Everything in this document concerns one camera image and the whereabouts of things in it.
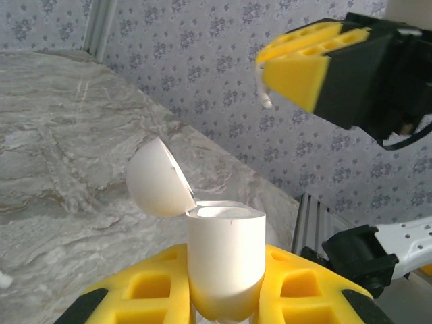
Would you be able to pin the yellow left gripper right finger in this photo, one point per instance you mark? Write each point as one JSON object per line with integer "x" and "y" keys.
{"x": 270, "y": 303}

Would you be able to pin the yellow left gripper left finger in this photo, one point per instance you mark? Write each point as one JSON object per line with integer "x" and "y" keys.
{"x": 175, "y": 303}

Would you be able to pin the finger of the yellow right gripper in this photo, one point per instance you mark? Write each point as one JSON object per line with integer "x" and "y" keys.
{"x": 297, "y": 37}
{"x": 293, "y": 81}

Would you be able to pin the white earbud charging case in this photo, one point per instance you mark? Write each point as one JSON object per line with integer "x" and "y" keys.
{"x": 226, "y": 253}

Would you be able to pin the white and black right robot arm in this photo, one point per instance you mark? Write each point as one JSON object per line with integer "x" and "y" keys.
{"x": 357, "y": 256}

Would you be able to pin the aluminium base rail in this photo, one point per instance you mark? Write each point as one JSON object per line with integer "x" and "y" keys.
{"x": 314, "y": 222}

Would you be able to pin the aluminium corner post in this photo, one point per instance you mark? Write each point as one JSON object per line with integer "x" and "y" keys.
{"x": 99, "y": 27}

